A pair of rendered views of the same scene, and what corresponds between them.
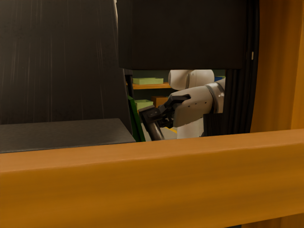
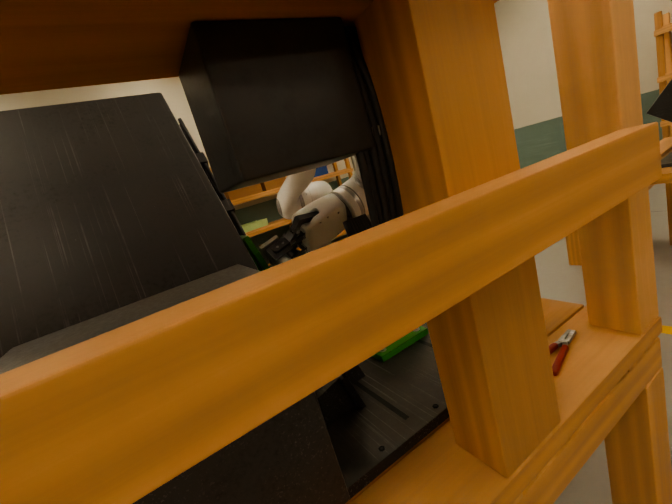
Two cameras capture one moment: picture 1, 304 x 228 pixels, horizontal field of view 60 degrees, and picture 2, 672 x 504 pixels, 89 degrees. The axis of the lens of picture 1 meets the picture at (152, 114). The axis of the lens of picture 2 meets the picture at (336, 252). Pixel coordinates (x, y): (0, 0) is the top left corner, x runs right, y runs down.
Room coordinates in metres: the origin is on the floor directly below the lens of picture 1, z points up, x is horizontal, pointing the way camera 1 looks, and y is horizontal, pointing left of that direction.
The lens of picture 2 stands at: (0.00, 0.03, 1.33)
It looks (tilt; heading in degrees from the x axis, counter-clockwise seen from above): 12 degrees down; 348
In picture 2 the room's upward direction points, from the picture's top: 16 degrees counter-clockwise
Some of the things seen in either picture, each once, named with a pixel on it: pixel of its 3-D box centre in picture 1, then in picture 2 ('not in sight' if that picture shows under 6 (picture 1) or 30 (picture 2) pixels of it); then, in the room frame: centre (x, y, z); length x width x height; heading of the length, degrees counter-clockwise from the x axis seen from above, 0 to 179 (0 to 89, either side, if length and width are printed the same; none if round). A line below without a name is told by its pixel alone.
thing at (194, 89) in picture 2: (176, 20); (276, 111); (0.44, -0.04, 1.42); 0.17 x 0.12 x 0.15; 106
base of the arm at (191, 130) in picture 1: (188, 129); not in sight; (1.38, -0.20, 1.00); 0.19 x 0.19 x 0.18
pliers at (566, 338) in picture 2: not in sight; (557, 349); (0.50, -0.46, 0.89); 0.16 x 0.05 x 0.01; 113
